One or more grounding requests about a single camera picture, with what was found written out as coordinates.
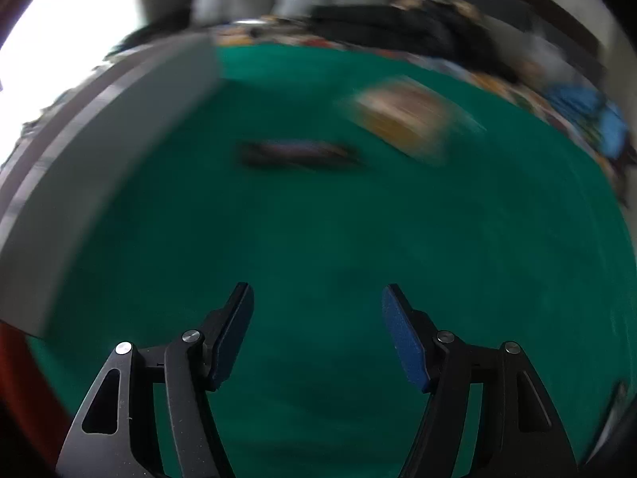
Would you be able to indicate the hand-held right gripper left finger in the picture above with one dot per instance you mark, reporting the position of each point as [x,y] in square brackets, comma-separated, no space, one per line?
[231,338]

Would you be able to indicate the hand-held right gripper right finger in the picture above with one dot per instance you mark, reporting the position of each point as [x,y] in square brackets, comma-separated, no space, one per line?
[405,338]

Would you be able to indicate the brown chocolate bar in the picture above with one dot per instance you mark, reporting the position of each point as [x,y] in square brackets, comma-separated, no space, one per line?
[298,154]

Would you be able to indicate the clear bag of mixed snacks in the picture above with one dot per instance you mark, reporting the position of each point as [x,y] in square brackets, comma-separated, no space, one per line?
[403,114]

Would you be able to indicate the green tablecloth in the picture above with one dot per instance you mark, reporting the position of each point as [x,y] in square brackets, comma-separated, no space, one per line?
[323,219]

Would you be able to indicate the blue cloth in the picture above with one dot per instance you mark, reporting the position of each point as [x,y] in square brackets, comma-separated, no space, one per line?
[587,109]

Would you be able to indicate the black jacket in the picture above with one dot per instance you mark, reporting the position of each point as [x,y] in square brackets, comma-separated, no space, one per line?
[418,30]

